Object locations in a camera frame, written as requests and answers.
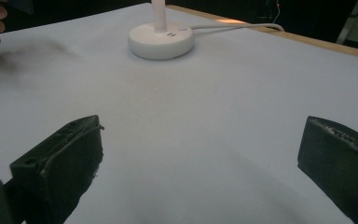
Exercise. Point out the white round lamp base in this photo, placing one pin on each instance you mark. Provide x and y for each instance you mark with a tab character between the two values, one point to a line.
161	39

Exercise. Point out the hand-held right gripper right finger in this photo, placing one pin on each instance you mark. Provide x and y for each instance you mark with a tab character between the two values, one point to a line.
338	158

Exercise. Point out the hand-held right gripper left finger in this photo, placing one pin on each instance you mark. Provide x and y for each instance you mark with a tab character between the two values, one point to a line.
65	168

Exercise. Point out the metal stand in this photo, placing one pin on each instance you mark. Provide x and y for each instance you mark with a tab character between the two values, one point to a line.
351	23

